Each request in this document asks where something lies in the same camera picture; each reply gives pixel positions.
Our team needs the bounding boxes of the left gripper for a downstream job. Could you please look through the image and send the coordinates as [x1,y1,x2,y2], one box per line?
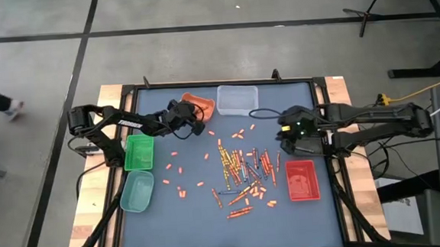
[163,97,207,139]

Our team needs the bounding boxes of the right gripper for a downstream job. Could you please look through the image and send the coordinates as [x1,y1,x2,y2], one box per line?
[276,104,326,156]

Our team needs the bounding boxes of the orange plastic bin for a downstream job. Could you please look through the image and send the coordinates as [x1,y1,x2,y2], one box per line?
[182,91,218,123]

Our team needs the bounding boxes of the red mesh basket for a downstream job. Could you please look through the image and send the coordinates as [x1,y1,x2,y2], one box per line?
[284,159,322,203]

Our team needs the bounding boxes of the clear plastic bin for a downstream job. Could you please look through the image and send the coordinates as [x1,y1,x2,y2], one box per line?
[215,83,260,119]

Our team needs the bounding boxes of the green mesh basket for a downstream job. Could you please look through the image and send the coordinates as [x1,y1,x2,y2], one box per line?
[122,133,157,172]

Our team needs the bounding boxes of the teal plastic bin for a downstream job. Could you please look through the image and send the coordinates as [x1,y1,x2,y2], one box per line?
[118,168,157,215]

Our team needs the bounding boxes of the white box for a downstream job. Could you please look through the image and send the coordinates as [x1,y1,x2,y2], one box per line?
[375,175,425,238]

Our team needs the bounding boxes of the black tripod stand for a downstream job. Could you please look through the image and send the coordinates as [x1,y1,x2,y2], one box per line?
[341,0,396,39]

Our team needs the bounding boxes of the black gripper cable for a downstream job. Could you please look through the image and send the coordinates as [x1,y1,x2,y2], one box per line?
[247,107,283,121]
[171,128,196,141]

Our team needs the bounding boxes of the black metal table frame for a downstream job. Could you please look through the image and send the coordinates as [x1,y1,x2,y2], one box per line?
[58,62,391,247]

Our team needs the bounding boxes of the yellow power cable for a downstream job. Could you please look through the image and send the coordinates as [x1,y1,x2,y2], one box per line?
[387,73,440,105]

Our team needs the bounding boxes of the black desk frame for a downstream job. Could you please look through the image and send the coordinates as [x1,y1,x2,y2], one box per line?
[383,0,440,81]

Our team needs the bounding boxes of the thin black cable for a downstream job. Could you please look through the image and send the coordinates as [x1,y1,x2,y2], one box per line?
[374,135,440,151]

